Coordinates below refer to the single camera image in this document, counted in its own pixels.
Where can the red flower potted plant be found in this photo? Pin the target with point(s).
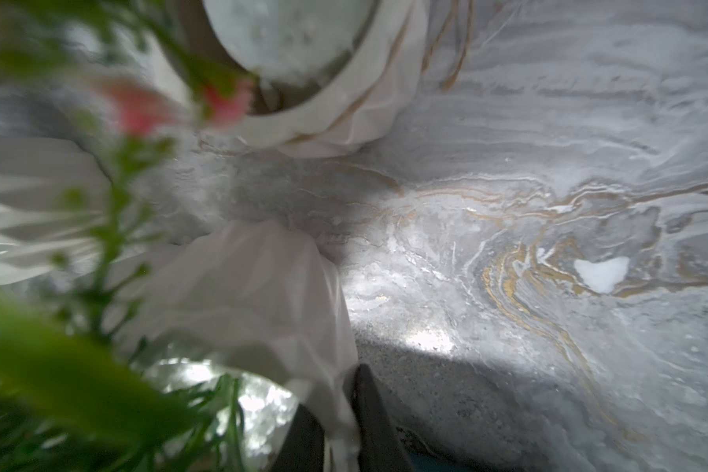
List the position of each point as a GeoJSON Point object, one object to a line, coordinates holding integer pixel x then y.
{"type": "Point", "coordinates": [51, 191]}

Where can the white pot green plant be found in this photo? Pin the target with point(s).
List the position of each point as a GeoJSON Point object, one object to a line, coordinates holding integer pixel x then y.
{"type": "Point", "coordinates": [185, 358]}

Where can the back right potted plant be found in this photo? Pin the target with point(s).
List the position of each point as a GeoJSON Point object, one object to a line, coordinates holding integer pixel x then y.
{"type": "Point", "coordinates": [331, 76]}

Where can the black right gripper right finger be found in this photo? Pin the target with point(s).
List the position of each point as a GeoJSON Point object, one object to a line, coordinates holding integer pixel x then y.
{"type": "Point", "coordinates": [381, 450]}

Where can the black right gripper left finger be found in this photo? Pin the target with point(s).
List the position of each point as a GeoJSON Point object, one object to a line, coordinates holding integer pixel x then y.
{"type": "Point", "coordinates": [303, 449]}

